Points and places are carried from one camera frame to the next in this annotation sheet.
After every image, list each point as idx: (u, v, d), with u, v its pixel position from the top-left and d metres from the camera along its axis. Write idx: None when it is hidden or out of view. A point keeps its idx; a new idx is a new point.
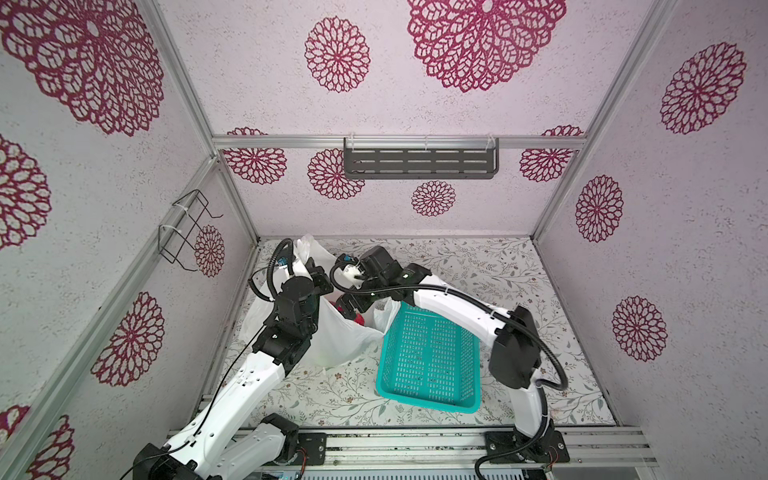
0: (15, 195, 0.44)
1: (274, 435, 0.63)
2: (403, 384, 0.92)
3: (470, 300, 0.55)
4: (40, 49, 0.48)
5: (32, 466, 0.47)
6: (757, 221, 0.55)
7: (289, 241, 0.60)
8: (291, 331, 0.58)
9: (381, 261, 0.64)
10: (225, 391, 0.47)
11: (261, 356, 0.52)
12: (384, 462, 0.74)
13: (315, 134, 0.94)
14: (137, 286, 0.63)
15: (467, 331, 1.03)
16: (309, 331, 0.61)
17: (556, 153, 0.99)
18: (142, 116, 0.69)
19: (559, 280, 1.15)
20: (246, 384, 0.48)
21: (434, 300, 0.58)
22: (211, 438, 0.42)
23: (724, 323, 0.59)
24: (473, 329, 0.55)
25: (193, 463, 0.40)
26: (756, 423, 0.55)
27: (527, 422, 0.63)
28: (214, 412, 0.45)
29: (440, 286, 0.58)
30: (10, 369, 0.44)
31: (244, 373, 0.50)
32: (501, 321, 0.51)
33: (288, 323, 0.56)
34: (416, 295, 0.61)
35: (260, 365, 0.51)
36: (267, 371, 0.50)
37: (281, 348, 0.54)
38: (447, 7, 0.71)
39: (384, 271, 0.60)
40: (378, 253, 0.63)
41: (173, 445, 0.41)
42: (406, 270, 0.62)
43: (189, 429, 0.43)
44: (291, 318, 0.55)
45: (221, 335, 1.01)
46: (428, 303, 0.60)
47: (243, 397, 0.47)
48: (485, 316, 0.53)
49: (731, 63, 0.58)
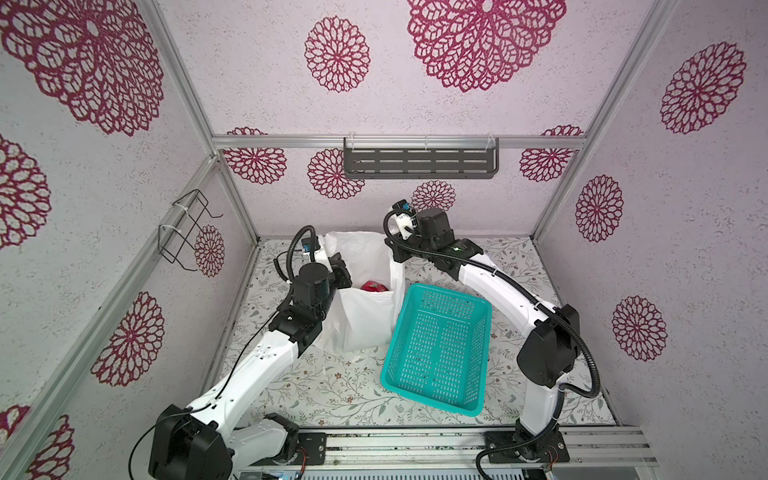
0: (15, 195, 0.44)
1: (277, 430, 0.63)
2: (408, 379, 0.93)
3: (516, 286, 0.54)
4: (40, 49, 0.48)
5: (32, 466, 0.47)
6: (756, 221, 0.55)
7: (311, 229, 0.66)
8: (305, 313, 0.61)
9: (439, 227, 0.63)
10: (243, 363, 0.49)
11: (278, 333, 0.55)
12: (384, 462, 0.74)
13: (315, 134, 0.94)
14: (137, 285, 0.63)
15: (479, 333, 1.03)
16: (320, 316, 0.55)
17: (556, 153, 0.99)
18: (142, 116, 0.69)
19: (559, 280, 1.15)
20: (264, 358, 0.50)
21: (477, 278, 0.58)
22: (232, 403, 0.44)
23: (724, 323, 0.59)
24: (512, 315, 0.55)
25: (214, 424, 0.41)
26: (756, 424, 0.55)
27: (535, 420, 0.63)
28: (233, 379, 0.47)
29: (489, 266, 0.58)
30: (10, 369, 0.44)
31: (262, 347, 0.52)
32: (544, 313, 0.50)
33: (302, 305, 0.59)
34: (460, 269, 0.61)
35: (277, 342, 0.53)
36: (284, 347, 0.53)
37: (296, 329, 0.56)
38: (447, 7, 0.71)
39: (437, 238, 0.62)
40: (438, 218, 0.62)
41: (195, 407, 0.43)
42: (459, 244, 0.62)
43: (211, 394, 0.45)
44: (306, 301, 0.58)
45: (221, 335, 1.01)
46: (469, 278, 0.60)
47: (260, 369, 0.49)
48: (528, 305, 0.51)
49: (730, 63, 0.58)
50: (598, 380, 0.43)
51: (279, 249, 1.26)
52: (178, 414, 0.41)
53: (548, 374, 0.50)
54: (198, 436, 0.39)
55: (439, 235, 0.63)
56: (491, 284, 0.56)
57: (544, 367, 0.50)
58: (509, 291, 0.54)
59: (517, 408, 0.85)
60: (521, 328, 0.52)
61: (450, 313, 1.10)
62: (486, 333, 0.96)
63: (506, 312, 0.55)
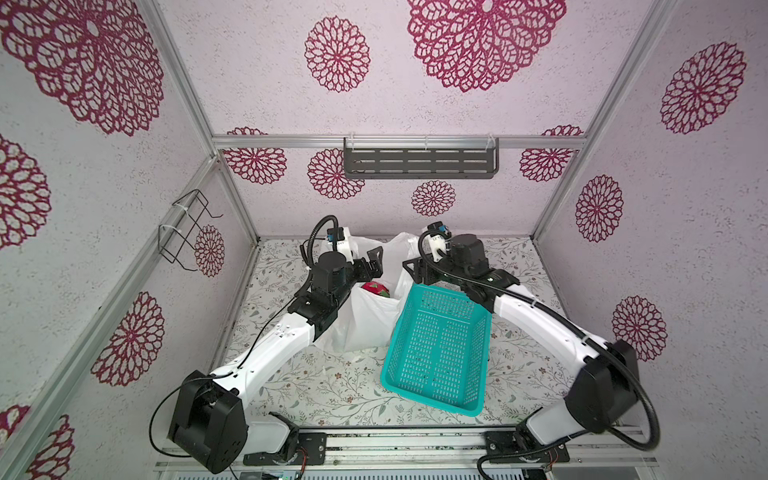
0: (15, 195, 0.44)
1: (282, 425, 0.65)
2: (408, 379, 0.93)
3: (559, 320, 0.50)
4: (40, 49, 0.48)
5: (32, 466, 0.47)
6: (756, 221, 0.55)
7: (334, 218, 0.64)
8: (322, 300, 0.63)
9: (474, 255, 0.60)
10: (264, 340, 0.51)
11: (296, 315, 0.57)
12: (384, 461, 0.74)
13: (315, 134, 0.94)
14: (137, 285, 0.63)
15: (479, 333, 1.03)
16: (337, 303, 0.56)
17: (556, 153, 0.99)
18: (142, 116, 0.69)
19: (559, 280, 1.15)
20: (283, 336, 0.52)
21: (515, 310, 0.55)
22: (251, 375, 0.46)
23: (724, 323, 0.59)
24: (557, 352, 0.50)
25: (236, 391, 0.43)
26: (756, 424, 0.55)
27: (547, 430, 0.61)
28: (254, 353, 0.49)
29: (527, 297, 0.54)
30: (10, 369, 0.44)
31: (282, 327, 0.54)
32: (595, 350, 0.45)
33: (320, 291, 0.61)
34: (497, 299, 0.57)
35: (295, 323, 0.55)
36: (302, 328, 0.55)
37: (313, 312, 0.58)
38: (447, 7, 0.71)
39: (472, 266, 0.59)
40: (475, 246, 0.59)
41: (218, 374, 0.45)
42: (494, 274, 0.60)
43: (232, 364, 0.47)
44: (325, 286, 0.59)
45: (221, 335, 1.01)
46: (506, 310, 0.57)
47: (280, 346, 0.51)
48: (574, 340, 0.47)
49: (730, 63, 0.58)
50: (659, 434, 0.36)
51: (279, 249, 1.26)
52: (202, 379, 0.43)
53: (601, 417, 0.44)
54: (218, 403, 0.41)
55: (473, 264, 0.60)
56: (531, 316, 0.52)
57: (598, 411, 0.44)
58: (552, 324, 0.50)
59: (516, 408, 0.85)
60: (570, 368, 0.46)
61: (450, 313, 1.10)
62: (486, 332, 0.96)
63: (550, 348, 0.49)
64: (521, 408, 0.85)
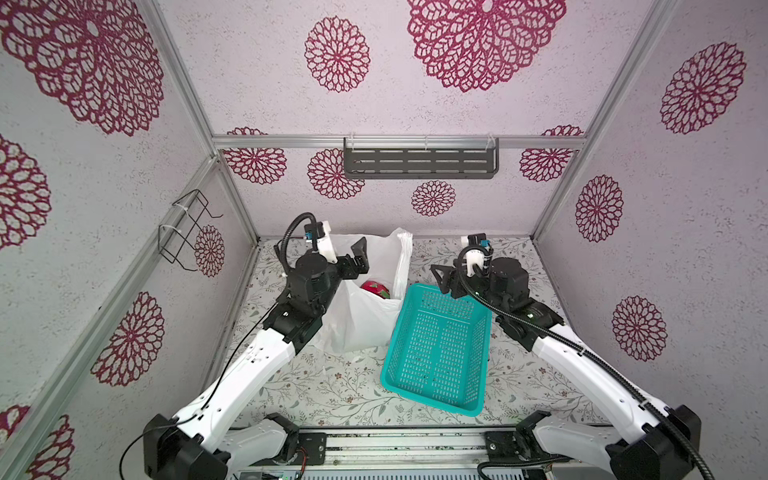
0: (15, 195, 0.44)
1: (276, 432, 0.63)
2: (407, 380, 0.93)
3: (613, 376, 0.45)
4: (40, 49, 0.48)
5: (32, 466, 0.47)
6: (756, 221, 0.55)
7: (310, 216, 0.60)
8: (303, 309, 0.56)
9: (517, 287, 0.54)
10: (232, 369, 0.46)
11: (271, 334, 0.51)
12: (384, 462, 0.74)
13: (315, 134, 0.94)
14: (137, 285, 0.63)
15: (479, 332, 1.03)
16: (320, 312, 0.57)
17: (556, 153, 0.99)
18: (142, 116, 0.69)
19: (559, 280, 1.15)
20: (254, 362, 0.47)
21: (562, 358, 0.50)
22: (219, 414, 0.42)
23: (724, 323, 0.59)
24: (608, 410, 0.45)
25: (200, 437, 0.40)
26: (756, 424, 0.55)
27: (556, 444, 0.60)
28: (222, 387, 0.44)
29: (576, 344, 0.49)
30: (11, 369, 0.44)
31: (252, 351, 0.48)
32: (654, 417, 0.41)
33: (300, 301, 0.55)
34: (537, 340, 0.52)
35: (268, 344, 0.49)
36: (276, 349, 0.49)
37: (292, 326, 0.52)
38: (447, 7, 0.71)
39: (512, 297, 0.55)
40: (519, 277, 0.52)
41: (182, 417, 0.41)
42: (534, 310, 0.55)
43: (197, 404, 0.43)
44: (303, 295, 0.52)
45: (221, 335, 1.01)
46: (548, 354, 0.52)
47: (250, 375, 0.46)
48: (631, 402, 0.42)
49: (730, 63, 0.58)
50: None
51: None
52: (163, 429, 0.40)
53: None
54: (184, 450, 0.38)
55: (514, 295, 0.56)
56: (579, 367, 0.47)
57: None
58: (603, 379, 0.45)
59: (517, 408, 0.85)
60: (623, 429, 0.43)
61: (450, 313, 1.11)
62: (486, 332, 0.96)
63: (599, 403, 0.46)
64: (521, 408, 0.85)
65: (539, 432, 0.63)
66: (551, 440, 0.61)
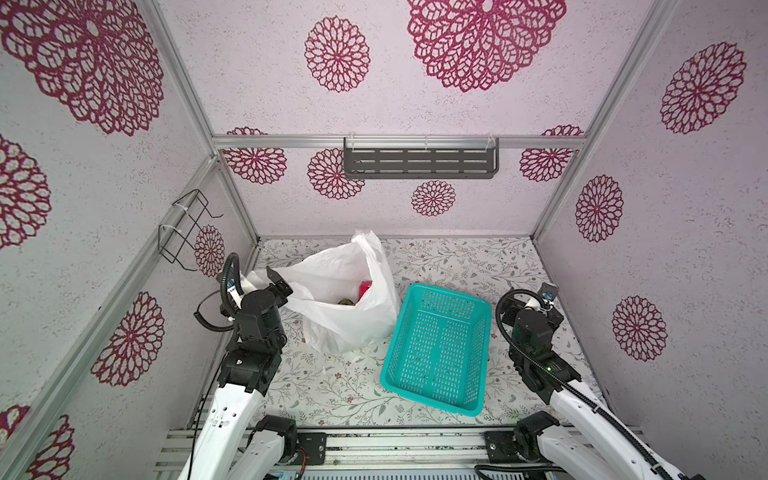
0: (15, 195, 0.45)
1: (273, 441, 0.63)
2: (407, 379, 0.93)
3: (626, 435, 0.47)
4: (40, 49, 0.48)
5: (32, 466, 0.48)
6: (756, 221, 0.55)
7: (236, 257, 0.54)
8: (259, 348, 0.54)
9: (542, 344, 0.56)
10: (201, 439, 0.44)
11: (231, 389, 0.48)
12: (384, 461, 0.74)
13: (315, 134, 0.94)
14: (137, 286, 0.63)
15: (480, 333, 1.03)
16: (276, 348, 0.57)
17: (556, 153, 0.99)
18: (142, 116, 0.69)
19: (559, 280, 1.15)
20: (223, 425, 0.45)
21: (577, 412, 0.52)
22: None
23: (724, 323, 0.59)
24: (621, 470, 0.46)
25: None
26: (756, 424, 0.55)
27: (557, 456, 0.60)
28: (197, 463, 0.42)
29: (590, 400, 0.52)
30: (10, 369, 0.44)
31: (217, 413, 0.46)
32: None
33: (254, 342, 0.53)
34: (554, 395, 0.55)
35: (232, 400, 0.47)
36: (240, 402, 0.47)
37: (252, 371, 0.50)
38: (447, 7, 0.71)
39: (535, 351, 0.58)
40: (544, 335, 0.55)
41: None
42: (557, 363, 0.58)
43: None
44: (257, 336, 0.52)
45: (221, 334, 1.02)
46: (564, 406, 0.54)
47: (222, 438, 0.44)
48: (642, 463, 0.44)
49: (730, 62, 0.58)
50: None
51: (279, 249, 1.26)
52: None
53: None
54: None
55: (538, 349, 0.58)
56: (592, 424, 0.49)
57: None
58: (615, 438, 0.47)
59: (517, 408, 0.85)
60: None
61: (450, 313, 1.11)
62: (486, 332, 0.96)
63: (612, 462, 0.47)
64: (521, 408, 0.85)
65: (543, 441, 0.63)
66: (553, 453, 0.61)
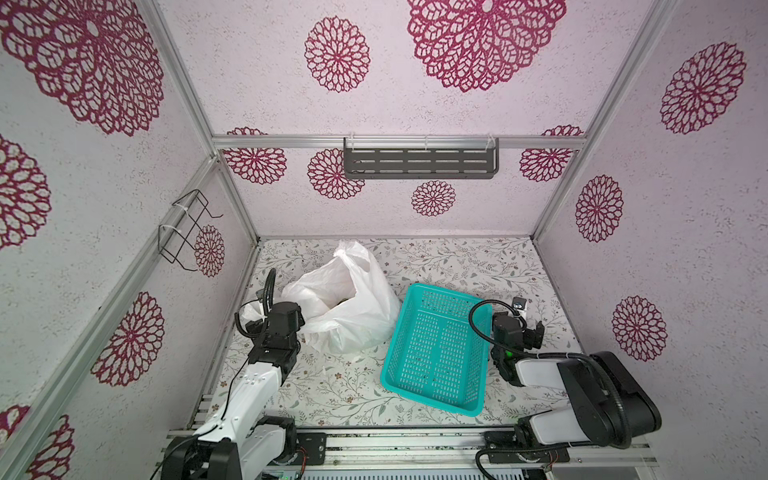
0: (15, 195, 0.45)
1: (275, 431, 0.63)
2: (407, 380, 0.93)
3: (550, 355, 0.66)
4: (40, 49, 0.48)
5: (32, 466, 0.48)
6: (756, 221, 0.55)
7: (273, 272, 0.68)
8: (281, 343, 0.66)
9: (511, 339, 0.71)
10: (237, 390, 0.53)
11: (260, 365, 0.59)
12: (384, 462, 0.74)
13: (315, 134, 0.94)
14: (137, 285, 0.63)
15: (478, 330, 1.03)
16: (294, 347, 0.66)
17: (556, 153, 0.99)
18: (142, 116, 0.69)
19: (559, 280, 1.15)
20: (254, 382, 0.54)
21: (529, 363, 0.64)
22: (237, 420, 0.47)
23: (723, 323, 0.59)
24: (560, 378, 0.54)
25: (227, 439, 0.43)
26: (756, 424, 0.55)
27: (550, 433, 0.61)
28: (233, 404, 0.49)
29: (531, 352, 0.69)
30: (10, 369, 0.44)
31: (249, 378, 0.55)
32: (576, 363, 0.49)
33: (277, 339, 0.66)
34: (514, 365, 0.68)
35: (262, 370, 0.58)
36: (270, 372, 0.57)
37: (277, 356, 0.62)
38: (447, 7, 0.71)
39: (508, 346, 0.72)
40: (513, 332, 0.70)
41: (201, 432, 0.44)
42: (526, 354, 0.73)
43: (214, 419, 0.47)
44: (282, 331, 0.65)
45: (221, 334, 1.02)
46: (525, 369, 0.65)
47: (255, 389, 0.53)
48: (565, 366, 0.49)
49: (730, 63, 0.58)
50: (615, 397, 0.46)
51: (279, 249, 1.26)
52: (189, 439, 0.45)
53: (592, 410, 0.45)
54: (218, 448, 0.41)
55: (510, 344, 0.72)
56: (536, 362, 0.62)
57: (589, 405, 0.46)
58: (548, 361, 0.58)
59: (517, 408, 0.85)
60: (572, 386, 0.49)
61: (449, 313, 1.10)
62: None
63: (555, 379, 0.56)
64: (521, 408, 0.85)
65: (537, 423, 0.64)
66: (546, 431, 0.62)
